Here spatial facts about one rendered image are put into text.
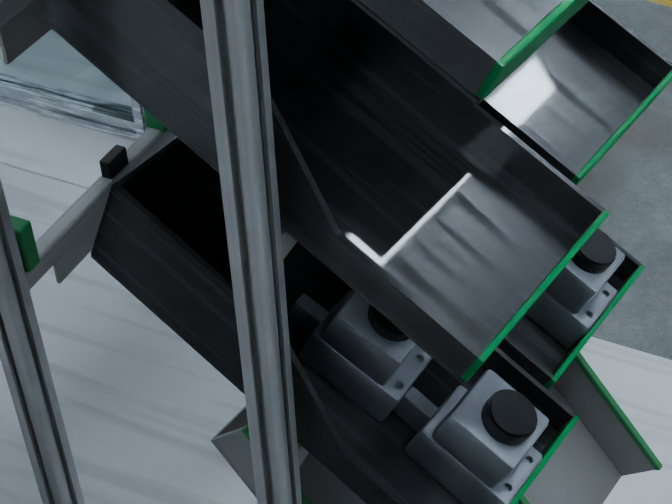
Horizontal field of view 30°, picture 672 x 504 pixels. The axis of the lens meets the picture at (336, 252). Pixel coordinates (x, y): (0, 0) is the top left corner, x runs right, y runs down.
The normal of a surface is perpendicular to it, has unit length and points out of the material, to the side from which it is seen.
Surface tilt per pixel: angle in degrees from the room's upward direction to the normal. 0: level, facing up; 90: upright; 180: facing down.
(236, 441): 90
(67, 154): 0
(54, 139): 0
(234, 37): 90
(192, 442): 0
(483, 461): 90
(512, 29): 25
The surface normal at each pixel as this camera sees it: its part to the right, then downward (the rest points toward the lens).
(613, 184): -0.04, -0.76
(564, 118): 0.32, -0.53
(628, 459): -0.58, 0.55
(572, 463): 0.55, -0.28
